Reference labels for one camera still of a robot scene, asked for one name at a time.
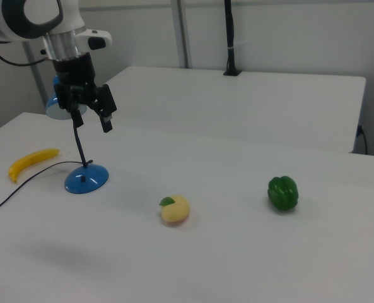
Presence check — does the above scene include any black clamped pole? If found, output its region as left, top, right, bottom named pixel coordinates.
left=223, top=0, right=242, bottom=77

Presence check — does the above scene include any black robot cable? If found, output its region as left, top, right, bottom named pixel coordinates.
left=0, top=40, right=47, bottom=67

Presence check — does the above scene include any black wall plug cable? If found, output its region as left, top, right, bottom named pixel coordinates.
left=356, top=124, right=369, bottom=155

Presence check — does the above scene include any yellow toy banana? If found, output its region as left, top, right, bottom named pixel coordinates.
left=8, top=148, right=61, bottom=184

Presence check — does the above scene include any grey metal post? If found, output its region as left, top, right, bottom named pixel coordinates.
left=22, top=40, right=49, bottom=105

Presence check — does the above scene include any grey wall profile strip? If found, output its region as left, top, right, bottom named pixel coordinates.
left=170, top=0, right=194, bottom=69

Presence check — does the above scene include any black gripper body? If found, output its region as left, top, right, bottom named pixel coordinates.
left=52, top=53, right=98, bottom=112

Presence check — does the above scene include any black lamp power cable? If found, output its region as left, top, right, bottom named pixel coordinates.
left=0, top=161, right=93, bottom=236

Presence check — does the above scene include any yellow toy peach with leaf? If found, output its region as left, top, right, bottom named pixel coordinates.
left=159, top=194, right=191, bottom=227

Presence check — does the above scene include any green toy bell pepper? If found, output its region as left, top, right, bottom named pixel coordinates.
left=267, top=175, right=300, bottom=213

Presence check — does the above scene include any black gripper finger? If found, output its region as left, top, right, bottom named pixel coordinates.
left=70, top=109, right=84, bottom=128
left=90, top=83, right=117, bottom=134

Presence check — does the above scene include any white back table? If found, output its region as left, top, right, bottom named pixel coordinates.
left=103, top=65, right=367, bottom=154

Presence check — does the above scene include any blue desk lamp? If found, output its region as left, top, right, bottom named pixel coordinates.
left=44, top=75, right=109, bottom=194

